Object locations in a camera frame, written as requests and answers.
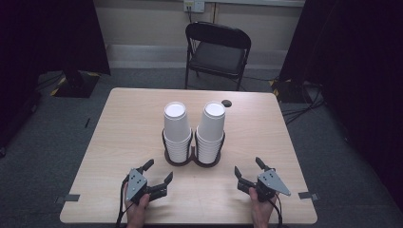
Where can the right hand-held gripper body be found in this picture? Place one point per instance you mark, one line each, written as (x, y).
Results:
(270, 183)

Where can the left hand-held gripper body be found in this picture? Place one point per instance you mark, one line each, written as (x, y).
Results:
(136, 185)

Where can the person's right hand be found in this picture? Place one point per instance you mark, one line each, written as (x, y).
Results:
(261, 210)

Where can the black double cup holder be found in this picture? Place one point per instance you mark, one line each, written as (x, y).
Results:
(192, 161)

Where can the stack of white paper cups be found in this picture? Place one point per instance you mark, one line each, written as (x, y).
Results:
(176, 133)
(211, 133)

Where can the black round table grommet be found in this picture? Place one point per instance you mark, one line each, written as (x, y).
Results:
(226, 103)

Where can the white wall socket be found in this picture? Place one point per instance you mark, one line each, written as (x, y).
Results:
(194, 5)

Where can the grey tape strip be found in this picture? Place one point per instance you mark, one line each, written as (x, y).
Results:
(308, 196)
(68, 198)

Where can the dark curtain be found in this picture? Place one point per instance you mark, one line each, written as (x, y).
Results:
(47, 41)
(355, 63)

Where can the black stand base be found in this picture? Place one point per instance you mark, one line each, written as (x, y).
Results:
(286, 91)
(76, 84)

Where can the person's left hand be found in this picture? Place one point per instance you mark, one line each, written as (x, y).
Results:
(137, 212)

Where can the black folding chair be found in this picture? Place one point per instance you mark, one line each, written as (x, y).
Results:
(218, 57)

